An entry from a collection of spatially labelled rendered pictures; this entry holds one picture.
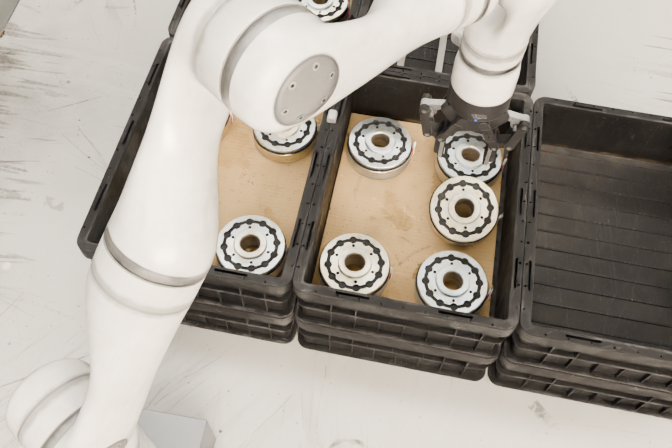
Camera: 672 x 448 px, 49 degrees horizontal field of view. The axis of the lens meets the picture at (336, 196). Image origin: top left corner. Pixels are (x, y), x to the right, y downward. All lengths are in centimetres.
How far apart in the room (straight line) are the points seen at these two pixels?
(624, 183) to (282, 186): 55
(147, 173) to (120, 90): 92
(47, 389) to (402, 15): 47
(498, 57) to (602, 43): 85
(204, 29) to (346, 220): 66
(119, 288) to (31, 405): 19
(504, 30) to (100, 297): 45
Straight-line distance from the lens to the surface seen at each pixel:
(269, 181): 117
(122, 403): 70
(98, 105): 149
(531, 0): 73
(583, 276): 116
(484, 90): 84
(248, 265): 107
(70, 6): 168
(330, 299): 97
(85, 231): 106
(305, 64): 50
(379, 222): 114
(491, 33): 78
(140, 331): 63
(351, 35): 53
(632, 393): 119
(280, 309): 107
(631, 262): 120
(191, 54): 53
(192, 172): 58
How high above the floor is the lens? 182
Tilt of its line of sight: 58 degrees down
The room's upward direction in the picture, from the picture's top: 2 degrees clockwise
